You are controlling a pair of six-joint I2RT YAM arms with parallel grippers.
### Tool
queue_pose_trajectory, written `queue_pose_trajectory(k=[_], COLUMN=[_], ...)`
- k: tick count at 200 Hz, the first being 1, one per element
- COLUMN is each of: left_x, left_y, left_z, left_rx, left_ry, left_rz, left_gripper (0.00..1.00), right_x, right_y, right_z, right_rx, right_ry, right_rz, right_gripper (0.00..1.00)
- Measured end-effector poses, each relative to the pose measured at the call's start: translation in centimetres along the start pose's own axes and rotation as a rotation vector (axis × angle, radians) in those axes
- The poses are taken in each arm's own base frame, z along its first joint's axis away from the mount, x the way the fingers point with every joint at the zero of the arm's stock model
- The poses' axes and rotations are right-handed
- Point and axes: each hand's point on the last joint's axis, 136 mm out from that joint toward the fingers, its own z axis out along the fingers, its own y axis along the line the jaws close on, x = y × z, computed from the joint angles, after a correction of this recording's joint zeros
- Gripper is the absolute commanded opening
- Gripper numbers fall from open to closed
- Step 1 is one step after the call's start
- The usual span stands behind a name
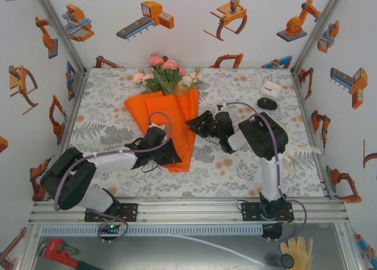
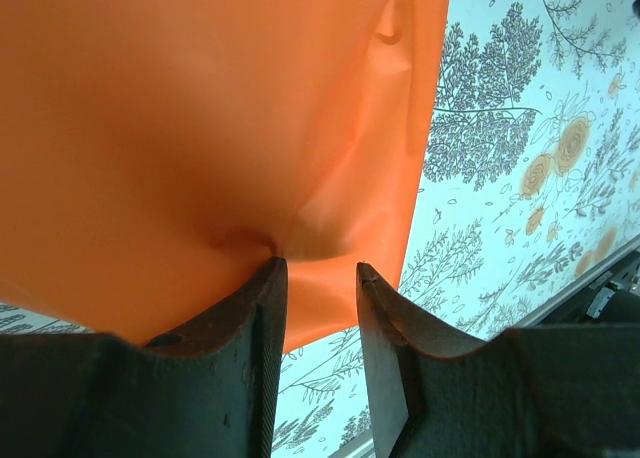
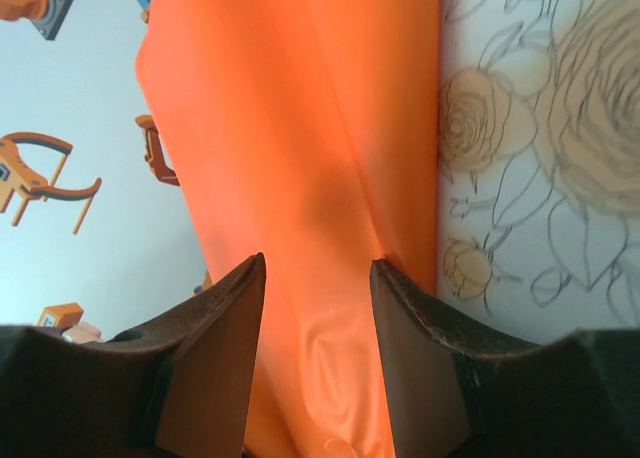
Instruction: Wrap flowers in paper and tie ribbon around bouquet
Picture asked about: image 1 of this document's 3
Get aluminium side rail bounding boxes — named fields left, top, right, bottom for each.
left=48, top=68, right=89, bottom=200
left=290, top=68, right=336, bottom=200

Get black round knob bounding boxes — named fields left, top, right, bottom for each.
left=276, top=253, right=295, bottom=269

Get aluminium frame cross rails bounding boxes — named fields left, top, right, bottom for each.
left=28, top=196, right=350, bottom=225

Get red pipe wrench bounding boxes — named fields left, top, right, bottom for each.
left=43, top=238, right=104, bottom=270

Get white slotted cable duct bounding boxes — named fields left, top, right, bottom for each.
left=41, top=225, right=263, bottom=237

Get floral printed tablecloth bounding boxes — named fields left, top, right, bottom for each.
left=55, top=67, right=325, bottom=199

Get yellow work glove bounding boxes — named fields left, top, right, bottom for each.
left=279, top=236, right=313, bottom=270

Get aluminium frame post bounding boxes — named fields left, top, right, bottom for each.
left=29, top=0, right=88, bottom=75
left=290, top=0, right=351, bottom=75

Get small white square clock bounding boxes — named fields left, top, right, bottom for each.
left=260, top=80, right=282, bottom=100

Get circuit board with green light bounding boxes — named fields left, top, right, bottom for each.
left=98, top=222, right=123, bottom=234

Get orange wrapping paper sheet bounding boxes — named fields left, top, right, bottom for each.
left=123, top=88, right=200, bottom=173

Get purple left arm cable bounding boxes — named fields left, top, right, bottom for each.
left=54, top=112, right=173, bottom=246

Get black controller box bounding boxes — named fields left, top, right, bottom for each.
left=262, top=224, right=283, bottom=241

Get cream bud flower stem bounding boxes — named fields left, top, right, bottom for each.
left=178, top=67, right=204, bottom=91

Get cream printed ribbon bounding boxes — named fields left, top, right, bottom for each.
left=282, top=144, right=323, bottom=172

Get grey metal shelf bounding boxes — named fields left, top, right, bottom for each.
left=32, top=234, right=359, bottom=270

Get peach blossom flower stem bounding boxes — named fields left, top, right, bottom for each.
left=131, top=69, right=153, bottom=87

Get black oval object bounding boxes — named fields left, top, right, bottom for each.
left=257, top=97, right=278, bottom=110

